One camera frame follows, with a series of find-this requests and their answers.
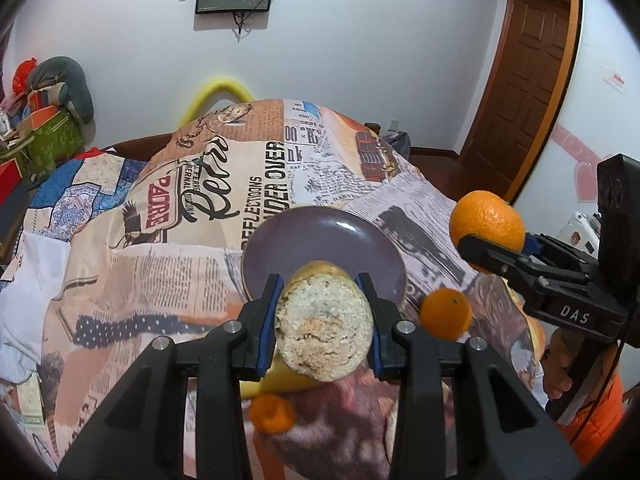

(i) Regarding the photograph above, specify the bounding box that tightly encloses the large orange fruit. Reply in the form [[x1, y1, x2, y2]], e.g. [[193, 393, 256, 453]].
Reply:
[[449, 190, 526, 252]]

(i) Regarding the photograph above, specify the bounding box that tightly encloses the cut corn cob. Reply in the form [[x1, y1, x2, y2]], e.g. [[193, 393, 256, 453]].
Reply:
[[274, 260, 374, 382]]

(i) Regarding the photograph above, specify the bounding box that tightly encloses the person's hand on handle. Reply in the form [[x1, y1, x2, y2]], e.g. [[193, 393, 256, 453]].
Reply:
[[541, 328, 573, 400]]

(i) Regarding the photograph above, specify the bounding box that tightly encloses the small orange on right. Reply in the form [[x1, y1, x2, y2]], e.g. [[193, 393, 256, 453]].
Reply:
[[420, 287, 472, 341]]

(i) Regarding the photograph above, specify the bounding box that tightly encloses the small orange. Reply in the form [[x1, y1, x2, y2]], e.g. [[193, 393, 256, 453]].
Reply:
[[420, 287, 472, 341], [248, 393, 297, 434]]

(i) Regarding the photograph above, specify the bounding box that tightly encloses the orange jacket sleeve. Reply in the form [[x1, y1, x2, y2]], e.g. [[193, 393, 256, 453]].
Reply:
[[559, 374, 625, 465]]

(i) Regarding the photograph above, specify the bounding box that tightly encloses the small orange at front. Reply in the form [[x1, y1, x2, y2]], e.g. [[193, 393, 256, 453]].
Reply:
[[248, 393, 297, 434]]

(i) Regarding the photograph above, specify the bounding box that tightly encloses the yellow banana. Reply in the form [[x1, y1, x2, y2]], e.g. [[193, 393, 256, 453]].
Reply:
[[240, 352, 321, 400]]

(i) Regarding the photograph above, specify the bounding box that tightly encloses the newspaper print bedspread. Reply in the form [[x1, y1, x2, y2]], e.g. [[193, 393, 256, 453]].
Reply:
[[0, 97, 549, 480]]

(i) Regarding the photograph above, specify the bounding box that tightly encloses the brown wooden door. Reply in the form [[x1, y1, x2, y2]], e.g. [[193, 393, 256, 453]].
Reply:
[[459, 0, 582, 202]]

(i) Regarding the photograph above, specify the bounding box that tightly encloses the purple round plate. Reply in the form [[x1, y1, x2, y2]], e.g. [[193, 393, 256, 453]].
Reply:
[[241, 206, 408, 307]]

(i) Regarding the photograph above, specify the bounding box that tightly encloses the blue patchwork quilt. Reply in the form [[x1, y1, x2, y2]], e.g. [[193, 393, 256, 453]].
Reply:
[[22, 148, 146, 242]]

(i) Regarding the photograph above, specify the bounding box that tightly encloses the green patterned bag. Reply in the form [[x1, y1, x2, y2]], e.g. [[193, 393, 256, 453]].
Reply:
[[20, 110, 85, 182]]

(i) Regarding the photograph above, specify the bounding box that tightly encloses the yellow foam tube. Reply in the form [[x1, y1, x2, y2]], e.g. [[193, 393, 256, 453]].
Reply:
[[179, 77, 254, 127]]

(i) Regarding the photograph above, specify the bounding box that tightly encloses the red white wall sticker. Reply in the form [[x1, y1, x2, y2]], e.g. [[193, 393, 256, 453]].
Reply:
[[601, 65, 627, 96]]

